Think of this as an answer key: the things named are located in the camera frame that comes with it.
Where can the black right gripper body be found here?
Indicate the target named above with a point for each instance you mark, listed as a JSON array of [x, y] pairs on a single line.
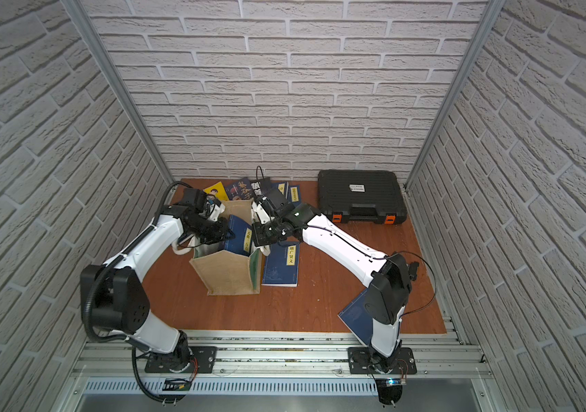
[[267, 233]]

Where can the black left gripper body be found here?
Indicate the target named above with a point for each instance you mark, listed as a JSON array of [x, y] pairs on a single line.
[[216, 229]]

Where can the aluminium frame post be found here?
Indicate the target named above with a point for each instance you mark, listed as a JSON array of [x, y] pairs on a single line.
[[490, 15], [89, 34]]

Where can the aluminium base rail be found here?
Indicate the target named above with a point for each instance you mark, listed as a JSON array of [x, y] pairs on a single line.
[[278, 363]]

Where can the aluminium frame post left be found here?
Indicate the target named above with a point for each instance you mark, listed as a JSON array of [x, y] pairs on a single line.
[[89, 34]]

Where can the blue book yellow label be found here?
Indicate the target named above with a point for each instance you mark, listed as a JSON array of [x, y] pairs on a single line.
[[283, 187], [294, 194]]

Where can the yellow cartoon cover book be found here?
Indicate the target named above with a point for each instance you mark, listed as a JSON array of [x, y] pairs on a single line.
[[218, 191]]

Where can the blue book yellow label rightmost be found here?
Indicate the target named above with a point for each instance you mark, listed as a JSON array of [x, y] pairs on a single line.
[[294, 194]]

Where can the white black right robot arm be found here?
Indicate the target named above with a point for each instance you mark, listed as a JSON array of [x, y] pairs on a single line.
[[387, 278]]

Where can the dark portrait book gold title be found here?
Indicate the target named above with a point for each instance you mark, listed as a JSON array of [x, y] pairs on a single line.
[[239, 190]]

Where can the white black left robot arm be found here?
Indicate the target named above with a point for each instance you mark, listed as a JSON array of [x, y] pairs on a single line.
[[114, 304]]

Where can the black plastic tool case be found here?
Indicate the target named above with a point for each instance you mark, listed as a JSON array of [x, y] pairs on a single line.
[[357, 195]]

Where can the aluminium frame post right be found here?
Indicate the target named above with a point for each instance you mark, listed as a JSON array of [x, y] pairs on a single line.
[[490, 15]]

